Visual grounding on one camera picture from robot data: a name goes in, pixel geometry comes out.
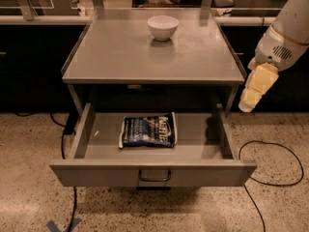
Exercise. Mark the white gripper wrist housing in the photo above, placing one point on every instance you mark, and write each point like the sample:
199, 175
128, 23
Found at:
276, 50

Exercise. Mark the white ceramic bowl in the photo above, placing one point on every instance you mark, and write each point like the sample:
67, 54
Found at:
163, 27

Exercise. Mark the dark metal drawer handle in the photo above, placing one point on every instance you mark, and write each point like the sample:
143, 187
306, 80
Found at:
154, 175

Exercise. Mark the blue tape floor mark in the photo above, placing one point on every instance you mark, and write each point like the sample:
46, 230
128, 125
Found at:
69, 226

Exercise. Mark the grey open top drawer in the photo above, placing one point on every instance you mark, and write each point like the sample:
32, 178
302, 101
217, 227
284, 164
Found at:
204, 155

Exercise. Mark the grey metal counter cabinet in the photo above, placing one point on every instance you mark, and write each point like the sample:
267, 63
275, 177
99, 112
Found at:
119, 48

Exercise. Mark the blue kettle chip bag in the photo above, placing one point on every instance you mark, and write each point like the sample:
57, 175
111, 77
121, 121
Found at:
158, 131

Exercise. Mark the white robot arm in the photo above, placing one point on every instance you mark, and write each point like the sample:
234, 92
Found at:
293, 21

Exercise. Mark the dark cabinet row behind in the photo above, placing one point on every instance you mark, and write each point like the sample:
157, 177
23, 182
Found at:
32, 57

